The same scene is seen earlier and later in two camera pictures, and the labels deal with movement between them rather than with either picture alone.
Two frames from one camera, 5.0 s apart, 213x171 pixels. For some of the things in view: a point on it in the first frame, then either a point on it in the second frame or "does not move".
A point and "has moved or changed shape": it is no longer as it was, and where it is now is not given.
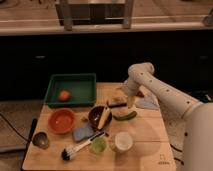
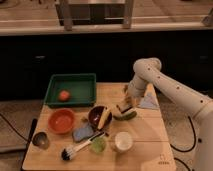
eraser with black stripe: (117, 102) has moved or changed shape
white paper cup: (123, 141) does not move
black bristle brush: (67, 153) does not move
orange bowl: (61, 120) does not move
